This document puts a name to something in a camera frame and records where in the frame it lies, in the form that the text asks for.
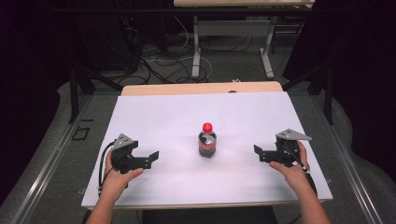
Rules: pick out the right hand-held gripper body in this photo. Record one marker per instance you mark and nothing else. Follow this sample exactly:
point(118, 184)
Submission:
point(288, 151)

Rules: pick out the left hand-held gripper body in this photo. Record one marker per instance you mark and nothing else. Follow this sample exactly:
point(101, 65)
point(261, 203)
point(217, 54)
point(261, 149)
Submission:
point(123, 155)

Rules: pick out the dark soda bottle red label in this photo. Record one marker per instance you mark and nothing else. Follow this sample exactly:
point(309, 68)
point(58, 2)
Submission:
point(207, 144)

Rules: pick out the red bottle cap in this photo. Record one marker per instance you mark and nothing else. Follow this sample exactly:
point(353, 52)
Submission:
point(207, 127)

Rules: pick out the person's right hand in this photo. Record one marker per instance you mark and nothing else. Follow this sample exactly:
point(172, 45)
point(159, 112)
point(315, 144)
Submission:
point(294, 175)

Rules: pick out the person's left hand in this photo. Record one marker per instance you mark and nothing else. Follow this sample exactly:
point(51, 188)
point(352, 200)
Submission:
point(116, 183)

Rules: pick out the white board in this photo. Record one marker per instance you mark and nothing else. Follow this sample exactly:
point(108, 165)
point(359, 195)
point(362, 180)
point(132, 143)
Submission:
point(186, 109)

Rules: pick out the black metal stand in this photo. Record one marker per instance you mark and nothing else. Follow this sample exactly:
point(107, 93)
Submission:
point(328, 93)
point(74, 93)

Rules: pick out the wooden table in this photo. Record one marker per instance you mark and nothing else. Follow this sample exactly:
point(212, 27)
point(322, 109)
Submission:
point(199, 87)

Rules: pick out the dark computer tower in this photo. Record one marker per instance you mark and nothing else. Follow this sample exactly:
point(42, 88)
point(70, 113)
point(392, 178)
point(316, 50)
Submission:
point(106, 40)

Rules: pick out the white-legged desk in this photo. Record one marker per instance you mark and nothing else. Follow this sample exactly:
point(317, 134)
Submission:
point(233, 28)

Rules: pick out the metal floor rail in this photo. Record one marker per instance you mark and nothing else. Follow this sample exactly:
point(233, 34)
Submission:
point(43, 174)
point(348, 168)

